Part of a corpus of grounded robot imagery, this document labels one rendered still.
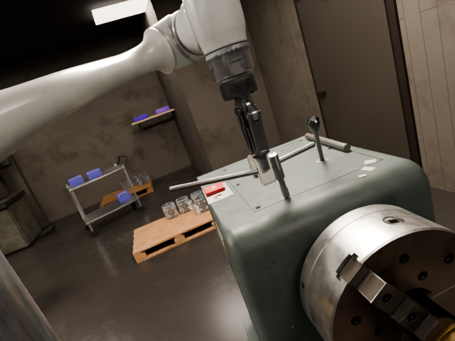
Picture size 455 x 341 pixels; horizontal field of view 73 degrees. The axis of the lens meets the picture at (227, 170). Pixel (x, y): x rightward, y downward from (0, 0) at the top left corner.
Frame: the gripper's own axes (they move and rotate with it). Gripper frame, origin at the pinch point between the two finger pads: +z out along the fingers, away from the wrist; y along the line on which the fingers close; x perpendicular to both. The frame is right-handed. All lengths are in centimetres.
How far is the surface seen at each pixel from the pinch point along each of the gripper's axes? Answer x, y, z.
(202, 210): -20, -294, 117
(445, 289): 18.1, 24.8, 24.6
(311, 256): 0.4, 13.2, 16.2
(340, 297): -0.2, 24.1, 17.5
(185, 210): -40, -318, 118
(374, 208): 15.3, 13.8, 11.6
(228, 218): -11.1, -3.0, 9.4
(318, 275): -0.5, 17.5, 17.3
